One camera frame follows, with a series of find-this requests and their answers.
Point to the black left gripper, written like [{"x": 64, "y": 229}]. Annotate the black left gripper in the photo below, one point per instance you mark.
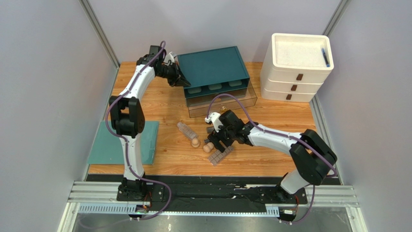
[{"x": 179, "y": 79}]

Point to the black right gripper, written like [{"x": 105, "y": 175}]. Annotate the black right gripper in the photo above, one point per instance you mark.
[{"x": 219, "y": 136}]

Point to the teal drawer cabinet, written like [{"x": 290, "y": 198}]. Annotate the teal drawer cabinet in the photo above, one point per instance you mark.
[{"x": 213, "y": 71}]

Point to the clear plastic bottle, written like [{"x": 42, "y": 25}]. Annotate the clear plastic bottle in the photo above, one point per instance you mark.
[{"x": 187, "y": 131}]

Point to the liquid foundation bottle dark cap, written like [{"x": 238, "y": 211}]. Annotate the liquid foundation bottle dark cap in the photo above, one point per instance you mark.
[{"x": 209, "y": 130}]

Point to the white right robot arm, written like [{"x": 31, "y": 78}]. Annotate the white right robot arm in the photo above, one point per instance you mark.
[{"x": 312, "y": 157}]

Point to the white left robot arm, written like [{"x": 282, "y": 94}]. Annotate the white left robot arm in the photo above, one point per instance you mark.
[{"x": 128, "y": 120}]

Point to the gourd-shaped beige makeup sponge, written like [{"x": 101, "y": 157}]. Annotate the gourd-shaped beige makeup sponge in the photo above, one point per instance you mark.
[{"x": 208, "y": 147}]

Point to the round beige makeup sponge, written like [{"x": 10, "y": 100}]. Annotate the round beige makeup sponge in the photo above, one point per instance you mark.
[{"x": 195, "y": 142}]

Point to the eyeshadow palette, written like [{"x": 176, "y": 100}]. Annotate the eyeshadow palette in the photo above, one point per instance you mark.
[{"x": 218, "y": 156}]

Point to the white three-drawer organizer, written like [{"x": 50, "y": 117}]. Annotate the white three-drawer organizer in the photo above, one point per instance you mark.
[{"x": 294, "y": 68}]

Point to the blue pen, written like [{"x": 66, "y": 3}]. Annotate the blue pen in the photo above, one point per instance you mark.
[{"x": 325, "y": 57}]

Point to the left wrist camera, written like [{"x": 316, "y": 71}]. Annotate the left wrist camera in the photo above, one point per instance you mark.
[{"x": 170, "y": 58}]

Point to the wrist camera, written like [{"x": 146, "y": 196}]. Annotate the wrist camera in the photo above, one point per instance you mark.
[
  {"x": 214, "y": 119},
  {"x": 170, "y": 58}
]

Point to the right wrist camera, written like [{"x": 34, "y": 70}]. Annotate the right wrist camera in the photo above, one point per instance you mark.
[{"x": 214, "y": 119}]

